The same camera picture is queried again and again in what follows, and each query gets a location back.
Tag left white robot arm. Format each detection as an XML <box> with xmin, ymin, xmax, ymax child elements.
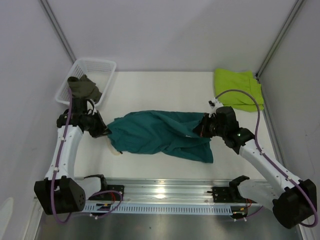
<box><xmin>34</xmin><ymin>111</ymin><xmax>109</xmax><ymax>215</ymax></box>

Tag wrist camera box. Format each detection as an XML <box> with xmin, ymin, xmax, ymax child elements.
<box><xmin>71</xmin><ymin>97</ymin><xmax>88</xmax><ymax>114</ymax></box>
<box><xmin>215</xmin><ymin>106</ymin><xmax>239</xmax><ymax>132</ymax></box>

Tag olive green shorts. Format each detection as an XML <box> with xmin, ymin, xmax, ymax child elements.
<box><xmin>67</xmin><ymin>74</ymin><xmax>102</xmax><ymax>103</ymax></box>

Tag white slotted cable duct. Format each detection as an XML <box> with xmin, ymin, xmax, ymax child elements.
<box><xmin>82</xmin><ymin>203</ymin><xmax>233</xmax><ymax>216</ymax></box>

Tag aluminium corner post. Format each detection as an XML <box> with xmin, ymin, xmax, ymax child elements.
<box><xmin>38</xmin><ymin>0</ymin><xmax>77</xmax><ymax>63</ymax></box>
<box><xmin>255</xmin><ymin>0</ymin><xmax>307</xmax><ymax>81</ymax></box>

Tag lime green folded shorts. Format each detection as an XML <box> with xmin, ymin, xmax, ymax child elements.
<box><xmin>213</xmin><ymin>68</ymin><xmax>264</xmax><ymax>112</ymax></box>

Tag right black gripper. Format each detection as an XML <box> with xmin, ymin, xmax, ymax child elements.
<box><xmin>192</xmin><ymin>113</ymin><xmax>226</xmax><ymax>139</ymax></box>

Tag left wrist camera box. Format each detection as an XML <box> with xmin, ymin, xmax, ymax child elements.
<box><xmin>71</xmin><ymin>97</ymin><xmax>88</xmax><ymax>114</ymax></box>

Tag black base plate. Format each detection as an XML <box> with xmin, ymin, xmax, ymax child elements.
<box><xmin>100</xmin><ymin>184</ymin><xmax>125</xmax><ymax>202</ymax></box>
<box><xmin>207</xmin><ymin>186</ymin><xmax>243</xmax><ymax>203</ymax></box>

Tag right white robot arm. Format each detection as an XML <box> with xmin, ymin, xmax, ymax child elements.
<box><xmin>193</xmin><ymin>112</ymin><xmax>319</xmax><ymax>229</ymax></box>

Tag aluminium mounting rail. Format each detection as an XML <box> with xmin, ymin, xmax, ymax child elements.
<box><xmin>106</xmin><ymin>177</ymin><xmax>231</xmax><ymax>204</ymax></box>

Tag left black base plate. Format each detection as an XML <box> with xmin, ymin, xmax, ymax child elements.
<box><xmin>100</xmin><ymin>184</ymin><xmax>125</xmax><ymax>202</ymax></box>

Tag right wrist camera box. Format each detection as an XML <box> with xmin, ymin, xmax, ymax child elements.
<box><xmin>215</xmin><ymin>106</ymin><xmax>239</xmax><ymax>132</ymax></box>

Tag white plastic basket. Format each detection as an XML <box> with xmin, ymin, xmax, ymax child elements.
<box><xmin>55</xmin><ymin>57</ymin><xmax>117</xmax><ymax>108</ymax></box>

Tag left aluminium corner post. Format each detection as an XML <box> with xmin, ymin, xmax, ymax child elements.
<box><xmin>38</xmin><ymin>0</ymin><xmax>77</xmax><ymax>63</ymax></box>

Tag right aluminium corner post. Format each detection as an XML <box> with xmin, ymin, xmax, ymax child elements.
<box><xmin>255</xmin><ymin>0</ymin><xmax>307</xmax><ymax>81</ymax></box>

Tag teal green shorts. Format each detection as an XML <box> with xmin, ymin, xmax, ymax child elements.
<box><xmin>107</xmin><ymin>110</ymin><xmax>214</xmax><ymax>164</ymax></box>

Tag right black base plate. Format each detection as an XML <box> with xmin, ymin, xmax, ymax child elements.
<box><xmin>207</xmin><ymin>186</ymin><xmax>243</xmax><ymax>203</ymax></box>

